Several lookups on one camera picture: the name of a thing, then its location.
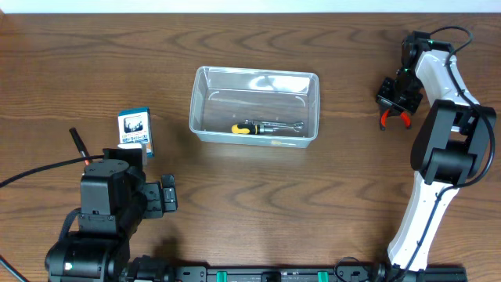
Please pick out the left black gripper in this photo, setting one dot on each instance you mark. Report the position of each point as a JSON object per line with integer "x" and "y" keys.
{"x": 155, "y": 206}

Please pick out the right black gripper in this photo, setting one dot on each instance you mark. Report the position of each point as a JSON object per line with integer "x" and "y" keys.
{"x": 386, "y": 84}

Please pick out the red handled pliers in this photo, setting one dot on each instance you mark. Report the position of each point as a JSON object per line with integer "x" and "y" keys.
{"x": 391, "y": 112}

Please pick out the blue white screwdriver box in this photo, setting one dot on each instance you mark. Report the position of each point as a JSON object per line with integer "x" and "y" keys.
{"x": 134, "y": 126}

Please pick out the yellow black stubby screwdriver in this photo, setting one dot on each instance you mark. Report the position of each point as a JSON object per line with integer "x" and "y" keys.
{"x": 251, "y": 129}

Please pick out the clear plastic container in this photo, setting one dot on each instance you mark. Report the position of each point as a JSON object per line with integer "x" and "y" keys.
{"x": 225, "y": 96}

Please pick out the silver wrench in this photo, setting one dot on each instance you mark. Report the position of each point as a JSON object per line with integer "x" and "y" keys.
{"x": 271, "y": 126}

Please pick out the black yellow precision screwdriver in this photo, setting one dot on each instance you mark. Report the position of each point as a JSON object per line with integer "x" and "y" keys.
{"x": 275, "y": 142}

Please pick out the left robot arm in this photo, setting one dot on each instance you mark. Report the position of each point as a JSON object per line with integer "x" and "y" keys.
{"x": 94, "y": 243}

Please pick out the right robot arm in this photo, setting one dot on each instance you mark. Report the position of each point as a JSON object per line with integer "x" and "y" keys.
{"x": 453, "y": 149}

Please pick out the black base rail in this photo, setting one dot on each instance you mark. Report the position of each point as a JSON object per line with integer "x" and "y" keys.
{"x": 349, "y": 270}

